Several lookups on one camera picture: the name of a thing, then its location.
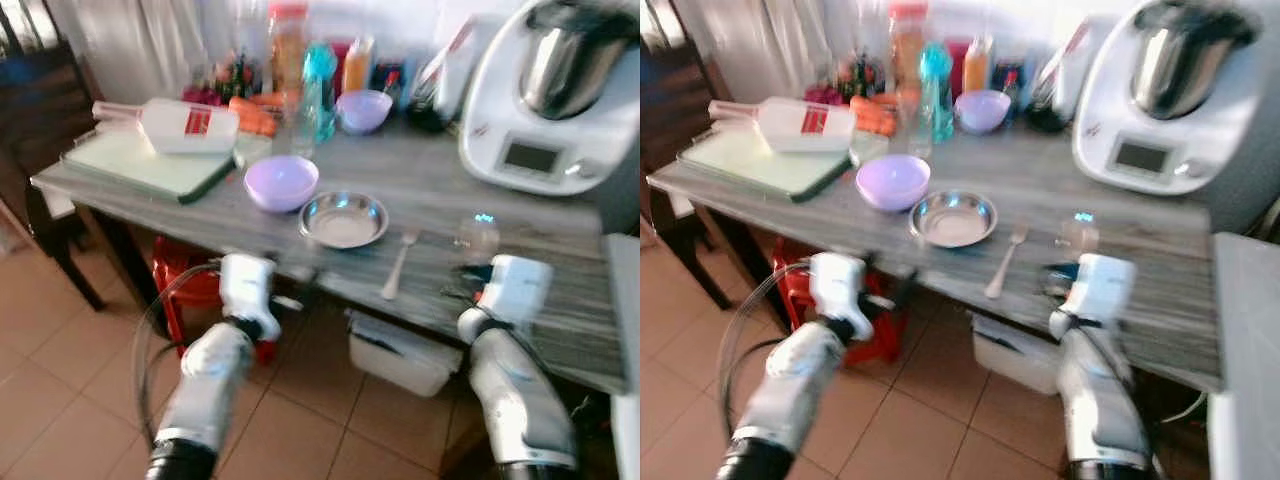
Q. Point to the clear drinking glass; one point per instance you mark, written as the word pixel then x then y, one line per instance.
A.
pixel 1078 238
pixel 918 135
pixel 300 135
pixel 478 238

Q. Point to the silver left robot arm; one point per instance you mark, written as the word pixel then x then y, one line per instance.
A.
pixel 790 390
pixel 205 390

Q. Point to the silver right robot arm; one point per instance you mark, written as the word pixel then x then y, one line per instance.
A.
pixel 1100 395
pixel 515 390

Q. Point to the silver metal fork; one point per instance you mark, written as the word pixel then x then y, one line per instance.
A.
pixel 400 262
pixel 1005 265

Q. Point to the round steel plate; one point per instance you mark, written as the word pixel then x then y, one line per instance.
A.
pixel 343 225
pixel 953 225

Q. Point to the white plastic storage box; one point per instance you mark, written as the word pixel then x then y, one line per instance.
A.
pixel 400 355
pixel 1010 355

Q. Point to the red plastic stool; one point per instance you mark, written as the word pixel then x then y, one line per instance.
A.
pixel 790 285
pixel 175 265

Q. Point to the large purple plastic bowl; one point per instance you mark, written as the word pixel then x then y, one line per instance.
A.
pixel 892 182
pixel 280 185

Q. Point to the dark table leg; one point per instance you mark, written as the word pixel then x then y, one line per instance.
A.
pixel 125 260
pixel 745 265

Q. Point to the black rounded object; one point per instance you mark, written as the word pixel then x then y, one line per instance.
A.
pixel 1045 118
pixel 426 118

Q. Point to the white food processor steel jug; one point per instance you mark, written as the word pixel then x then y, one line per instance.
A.
pixel 1110 120
pixel 500 120

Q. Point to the white appliance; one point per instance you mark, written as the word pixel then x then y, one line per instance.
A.
pixel 625 350
pixel 1245 350

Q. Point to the orange carrots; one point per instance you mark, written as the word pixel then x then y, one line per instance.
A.
pixel 872 113
pixel 252 115

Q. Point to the pale green cutting board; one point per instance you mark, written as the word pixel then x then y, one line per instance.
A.
pixel 140 165
pixel 755 163

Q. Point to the small purple bowl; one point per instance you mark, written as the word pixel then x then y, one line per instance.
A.
pixel 364 112
pixel 982 112

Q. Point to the white container red label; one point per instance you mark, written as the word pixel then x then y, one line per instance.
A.
pixel 785 128
pixel 170 130

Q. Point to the white towel roll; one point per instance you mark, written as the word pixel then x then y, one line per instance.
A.
pixel 1080 80
pixel 465 80

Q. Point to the small clear bottle red cap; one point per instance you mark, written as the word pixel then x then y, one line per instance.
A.
pixel 391 85
pixel 1011 85

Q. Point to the teal plastic bottle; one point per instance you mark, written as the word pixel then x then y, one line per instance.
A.
pixel 322 75
pixel 938 75

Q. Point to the dark sauce bottles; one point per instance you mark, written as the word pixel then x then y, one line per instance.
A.
pixel 238 78
pixel 858 78

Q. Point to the printed foil packet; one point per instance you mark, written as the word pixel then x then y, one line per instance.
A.
pixel 440 60
pixel 1055 60

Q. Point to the orange sauce bottle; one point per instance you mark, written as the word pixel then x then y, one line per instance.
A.
pixel 977 65
pixel 358 65

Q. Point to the tall orange juice bottle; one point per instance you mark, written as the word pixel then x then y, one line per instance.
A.
pixel 288 50
pixel 907 50

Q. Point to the dark wooden chair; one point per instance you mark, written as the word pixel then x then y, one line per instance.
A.
pixel 670 110
pixel 40 110

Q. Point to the white curtain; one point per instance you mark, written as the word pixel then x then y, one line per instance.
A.
pixel 130 40
pixel 770 40

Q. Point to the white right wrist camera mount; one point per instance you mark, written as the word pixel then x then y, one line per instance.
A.
pixel 1100 285
pixel 517 285

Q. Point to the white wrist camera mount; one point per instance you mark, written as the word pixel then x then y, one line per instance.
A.
pixel 1100 285
pixel 836 285
pixel 246 285
pixel 517 285

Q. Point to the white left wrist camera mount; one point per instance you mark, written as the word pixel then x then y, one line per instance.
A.
pixel 836 285
pixel 246 285

